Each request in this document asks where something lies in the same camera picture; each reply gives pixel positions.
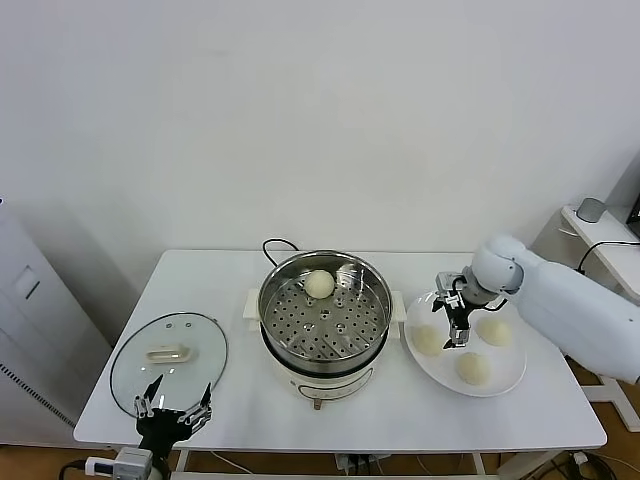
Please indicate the glass pot lid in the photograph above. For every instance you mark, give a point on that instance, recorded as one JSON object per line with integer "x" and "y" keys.
{"x": 170, "y": 354}

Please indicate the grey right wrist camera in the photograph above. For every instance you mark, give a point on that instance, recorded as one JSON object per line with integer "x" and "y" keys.
{"x": 447, "y": 281}

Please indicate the white steamed baozi bun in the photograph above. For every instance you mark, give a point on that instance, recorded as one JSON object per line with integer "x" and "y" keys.
{"x": 472, "y": 369}
{"x": 494, "y": 332}
{"x": 319, "y": 284}
{"x": 426, "y": 341}

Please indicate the power strip under table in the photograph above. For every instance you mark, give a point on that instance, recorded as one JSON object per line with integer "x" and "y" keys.
{"x": 360, "y": 461}

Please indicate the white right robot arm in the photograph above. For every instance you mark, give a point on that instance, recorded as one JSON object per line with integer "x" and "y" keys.
{"x": 575, "y": 310}

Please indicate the black monitor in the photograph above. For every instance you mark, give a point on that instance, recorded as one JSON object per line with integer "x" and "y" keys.
{"x": 635, "y": 210}

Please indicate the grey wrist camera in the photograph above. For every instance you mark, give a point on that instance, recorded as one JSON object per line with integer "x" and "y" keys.
{"x": 120, "y": 462}
{"x": 447, "y": 281}

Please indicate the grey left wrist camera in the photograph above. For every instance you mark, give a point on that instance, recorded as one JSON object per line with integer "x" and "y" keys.
{"x": 120, "y": 462}

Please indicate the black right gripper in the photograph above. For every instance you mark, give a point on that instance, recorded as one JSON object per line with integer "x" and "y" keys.
{"x": 457, "y": 310}

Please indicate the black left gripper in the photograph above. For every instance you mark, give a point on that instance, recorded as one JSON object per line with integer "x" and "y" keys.
{"x": 162, "y": 425}

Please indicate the white table leg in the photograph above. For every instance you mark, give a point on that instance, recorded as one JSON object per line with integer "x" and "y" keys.
{"x": 182, "y": 460}
{"x": 478, "y": 462}

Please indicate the cream electric cooker base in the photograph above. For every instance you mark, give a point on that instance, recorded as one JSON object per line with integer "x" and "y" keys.
{"x": 325, "y": 387}

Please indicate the white side desk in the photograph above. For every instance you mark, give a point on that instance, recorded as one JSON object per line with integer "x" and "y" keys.
{"x": 590, "y": 230}

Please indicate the white floor stand base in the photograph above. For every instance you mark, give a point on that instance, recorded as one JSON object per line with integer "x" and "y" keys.
{"x": 607, "y": 392}

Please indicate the grey white cabinet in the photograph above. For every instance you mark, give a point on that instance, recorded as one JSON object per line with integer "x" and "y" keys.
{"x": 30, "y": 320}

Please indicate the white round plate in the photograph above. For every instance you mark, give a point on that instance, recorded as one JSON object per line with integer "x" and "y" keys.
{"x": 500, "y": 370}

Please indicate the perforated steel steamer basket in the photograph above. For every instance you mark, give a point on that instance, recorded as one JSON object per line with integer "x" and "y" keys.
{"x": 370, "y": 312}

